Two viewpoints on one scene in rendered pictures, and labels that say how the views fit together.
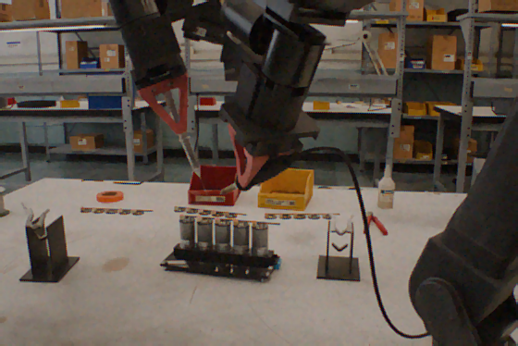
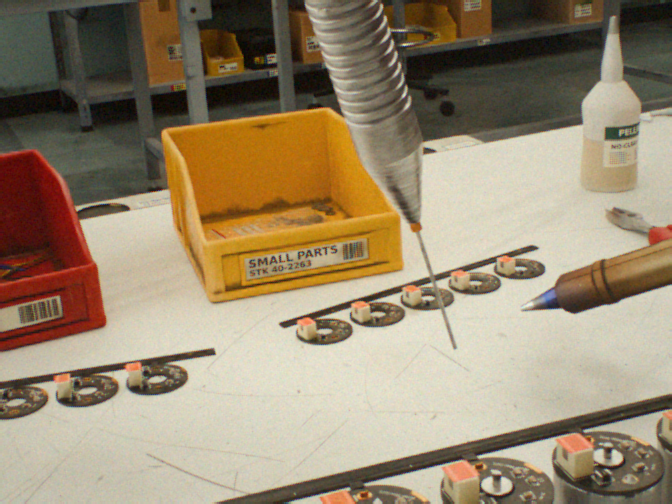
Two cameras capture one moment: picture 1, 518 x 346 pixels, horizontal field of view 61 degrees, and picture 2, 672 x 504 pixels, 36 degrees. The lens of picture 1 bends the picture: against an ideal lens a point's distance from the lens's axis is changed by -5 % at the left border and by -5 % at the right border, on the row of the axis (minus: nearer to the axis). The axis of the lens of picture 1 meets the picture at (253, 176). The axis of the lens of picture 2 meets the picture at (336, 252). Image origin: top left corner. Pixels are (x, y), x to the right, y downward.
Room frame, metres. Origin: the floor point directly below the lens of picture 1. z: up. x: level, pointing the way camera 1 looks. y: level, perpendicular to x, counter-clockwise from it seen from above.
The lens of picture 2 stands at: (0.49, 0.17, 0.94)
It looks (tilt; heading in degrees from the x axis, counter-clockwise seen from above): 21 degrees down; 329
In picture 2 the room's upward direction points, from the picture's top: 4 degrees counter-clockwise
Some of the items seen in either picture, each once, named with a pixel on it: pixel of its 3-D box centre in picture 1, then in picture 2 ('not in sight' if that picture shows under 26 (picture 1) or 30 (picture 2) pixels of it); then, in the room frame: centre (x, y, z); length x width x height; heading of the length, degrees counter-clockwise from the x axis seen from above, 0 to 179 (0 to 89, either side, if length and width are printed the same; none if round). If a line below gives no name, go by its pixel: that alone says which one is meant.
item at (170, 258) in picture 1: (219, 263); not in sight; (0.62, 0.05, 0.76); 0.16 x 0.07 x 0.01; 76
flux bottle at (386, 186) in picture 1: (387, 183); (611, 102); (0.91, -0.28, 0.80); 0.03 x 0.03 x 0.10
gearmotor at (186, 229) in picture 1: (188, 235); not in sight; (0.65, 0.10, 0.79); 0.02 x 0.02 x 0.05
